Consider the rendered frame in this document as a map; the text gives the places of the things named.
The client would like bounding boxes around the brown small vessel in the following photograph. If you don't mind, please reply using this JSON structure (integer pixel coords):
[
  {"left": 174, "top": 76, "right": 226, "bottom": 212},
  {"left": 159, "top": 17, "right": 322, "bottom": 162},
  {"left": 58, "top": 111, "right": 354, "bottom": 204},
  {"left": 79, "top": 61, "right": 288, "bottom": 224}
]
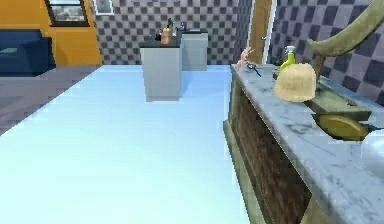
[{"left": 160, "top": 27, "right": 173, "bottom": 45}]

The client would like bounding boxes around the marble top kitchen counter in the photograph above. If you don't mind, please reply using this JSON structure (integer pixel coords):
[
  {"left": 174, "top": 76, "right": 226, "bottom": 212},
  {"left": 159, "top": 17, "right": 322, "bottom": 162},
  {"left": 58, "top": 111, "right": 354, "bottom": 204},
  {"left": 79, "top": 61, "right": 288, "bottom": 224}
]
[{"left": 222, "top": 63, "right": 384, "bottom": 224}]

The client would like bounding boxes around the pink small object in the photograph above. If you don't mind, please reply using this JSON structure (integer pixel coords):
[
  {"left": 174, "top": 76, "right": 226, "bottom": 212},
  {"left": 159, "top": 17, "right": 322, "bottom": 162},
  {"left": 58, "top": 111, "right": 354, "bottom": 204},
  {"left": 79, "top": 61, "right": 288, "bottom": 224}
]
[{"left": 235, "top": 46, "right": 255, "bottom": 70}]

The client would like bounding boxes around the black small utensil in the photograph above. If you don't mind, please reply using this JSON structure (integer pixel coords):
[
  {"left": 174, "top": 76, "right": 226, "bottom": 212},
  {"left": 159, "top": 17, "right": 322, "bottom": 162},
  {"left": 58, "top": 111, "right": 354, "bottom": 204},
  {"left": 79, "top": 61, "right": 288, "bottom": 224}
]
[{"left": 246, "top": 63, "right": 262, "bottom": 78}]

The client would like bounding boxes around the brown wooden room door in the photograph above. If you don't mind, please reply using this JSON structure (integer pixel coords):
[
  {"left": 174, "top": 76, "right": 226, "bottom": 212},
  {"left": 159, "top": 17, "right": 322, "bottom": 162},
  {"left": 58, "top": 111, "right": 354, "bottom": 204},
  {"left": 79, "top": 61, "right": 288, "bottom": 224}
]
[{"left": 247, "top": 0, "right": 278, "bottom": 66}]

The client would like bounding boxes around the beige round bread loaf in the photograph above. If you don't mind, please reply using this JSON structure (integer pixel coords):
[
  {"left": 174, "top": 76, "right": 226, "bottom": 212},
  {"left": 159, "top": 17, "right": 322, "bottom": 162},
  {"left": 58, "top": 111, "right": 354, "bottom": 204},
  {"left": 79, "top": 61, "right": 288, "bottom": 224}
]
[{"left": 273, "top": 62, "right": 317, "bottom": 103}]

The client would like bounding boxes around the yellow green spray bottle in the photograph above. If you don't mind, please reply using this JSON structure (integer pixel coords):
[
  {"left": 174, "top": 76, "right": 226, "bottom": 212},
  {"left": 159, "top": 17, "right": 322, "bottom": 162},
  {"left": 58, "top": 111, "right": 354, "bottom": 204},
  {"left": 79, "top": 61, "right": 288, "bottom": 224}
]
[{"left": 279, "top": 45, "right": 297, "bottom": 71}]

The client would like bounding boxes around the olive sink basin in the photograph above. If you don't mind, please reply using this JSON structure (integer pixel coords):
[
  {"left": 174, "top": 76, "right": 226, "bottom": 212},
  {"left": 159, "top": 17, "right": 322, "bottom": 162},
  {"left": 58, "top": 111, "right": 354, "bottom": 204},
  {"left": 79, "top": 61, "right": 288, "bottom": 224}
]
[{"left": 272, "top": 68, "right": 373, "bottom": 122}]

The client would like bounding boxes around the yellow olive oval dish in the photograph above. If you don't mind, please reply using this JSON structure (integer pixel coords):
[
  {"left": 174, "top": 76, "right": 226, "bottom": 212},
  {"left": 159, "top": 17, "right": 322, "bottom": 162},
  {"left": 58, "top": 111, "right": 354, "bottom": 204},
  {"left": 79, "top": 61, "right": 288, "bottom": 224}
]
[{"left": 314, "top": 113, "right": 370, "bottom": 142}]

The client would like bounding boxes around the dark framed window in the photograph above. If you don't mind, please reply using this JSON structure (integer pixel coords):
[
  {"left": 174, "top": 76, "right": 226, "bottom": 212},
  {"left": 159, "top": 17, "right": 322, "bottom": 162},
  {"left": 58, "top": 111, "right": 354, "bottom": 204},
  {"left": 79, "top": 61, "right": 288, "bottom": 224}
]
[{"left": 44, "top": 0, "right": 91, "bottom": 28}]

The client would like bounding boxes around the olive curved sink faucet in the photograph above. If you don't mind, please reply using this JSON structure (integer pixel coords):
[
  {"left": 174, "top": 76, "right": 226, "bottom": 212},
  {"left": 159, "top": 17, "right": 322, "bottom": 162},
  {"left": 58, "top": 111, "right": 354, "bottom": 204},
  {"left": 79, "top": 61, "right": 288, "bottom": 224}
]
[{"left": 306, "top": 0, "right": 384, "bottom": 78}]

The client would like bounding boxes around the dark blue sofa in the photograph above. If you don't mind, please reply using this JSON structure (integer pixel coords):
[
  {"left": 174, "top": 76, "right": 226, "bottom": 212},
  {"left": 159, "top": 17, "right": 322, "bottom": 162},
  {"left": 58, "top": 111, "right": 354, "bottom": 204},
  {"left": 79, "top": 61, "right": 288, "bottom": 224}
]
[{"left": 0, "top": 29, "right": 56, "bottom": 78}]

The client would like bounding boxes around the white framed wall picture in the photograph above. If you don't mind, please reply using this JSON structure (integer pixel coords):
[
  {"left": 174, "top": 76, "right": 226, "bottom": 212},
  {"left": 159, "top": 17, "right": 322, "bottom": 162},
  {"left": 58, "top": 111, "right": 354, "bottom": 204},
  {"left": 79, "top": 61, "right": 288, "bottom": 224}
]
[{"left": 93, "top": 0, "right": 115, "bottom": 16}]

